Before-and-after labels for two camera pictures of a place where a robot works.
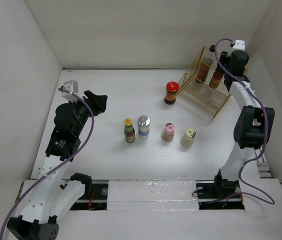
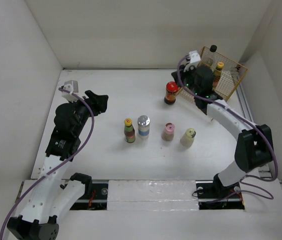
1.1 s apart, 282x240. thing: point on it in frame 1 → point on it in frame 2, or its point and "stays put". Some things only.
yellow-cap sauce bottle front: [129, 131] stays put
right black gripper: [224, 56] → [175, 75]
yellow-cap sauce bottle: [215, 80] stays put
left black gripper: [100, 101] stays put
